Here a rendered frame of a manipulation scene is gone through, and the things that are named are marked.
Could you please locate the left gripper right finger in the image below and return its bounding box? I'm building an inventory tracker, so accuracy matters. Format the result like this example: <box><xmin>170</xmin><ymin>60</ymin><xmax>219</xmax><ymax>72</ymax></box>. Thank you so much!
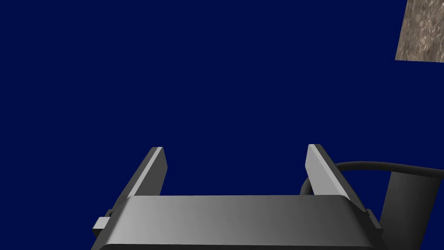
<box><xmin>305</xmin><ymin>143</ymin><xmax>369</xmax><ymax>214</ymax></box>

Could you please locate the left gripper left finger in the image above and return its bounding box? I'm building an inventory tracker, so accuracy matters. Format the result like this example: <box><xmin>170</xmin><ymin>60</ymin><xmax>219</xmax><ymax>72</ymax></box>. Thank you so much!
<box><xmin>109</xmin><ymin>146</ymin><xmax>169</xmax><ymax>213</ymax></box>

